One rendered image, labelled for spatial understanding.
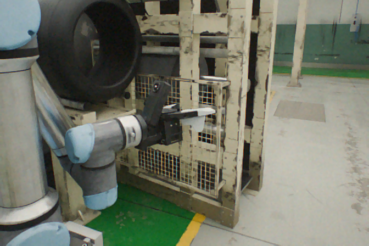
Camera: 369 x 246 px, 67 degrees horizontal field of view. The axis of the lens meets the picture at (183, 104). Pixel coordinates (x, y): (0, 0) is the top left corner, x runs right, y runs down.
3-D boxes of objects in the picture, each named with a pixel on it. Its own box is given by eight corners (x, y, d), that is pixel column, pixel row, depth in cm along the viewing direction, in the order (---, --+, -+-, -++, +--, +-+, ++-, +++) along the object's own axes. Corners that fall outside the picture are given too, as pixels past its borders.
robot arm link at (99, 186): (103, 183, 72) (100, 144, 69) (124, 203, 64) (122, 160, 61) (73, 194, 67) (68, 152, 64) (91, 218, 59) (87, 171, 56)
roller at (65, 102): (44, 102, 155) (43, 94, 154) (51, 100, 159) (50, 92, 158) (84, 112, 137) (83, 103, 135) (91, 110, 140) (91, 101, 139)
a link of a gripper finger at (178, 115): (196, 115, 73) (163, 118, 72) (196, 108, 72) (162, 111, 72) (199, 118, 68) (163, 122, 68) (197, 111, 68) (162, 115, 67)
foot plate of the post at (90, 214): (44, 221, 191) (43, 216, 190) (77, 201, 212) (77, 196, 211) (68, 236, 177) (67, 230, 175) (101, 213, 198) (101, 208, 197)
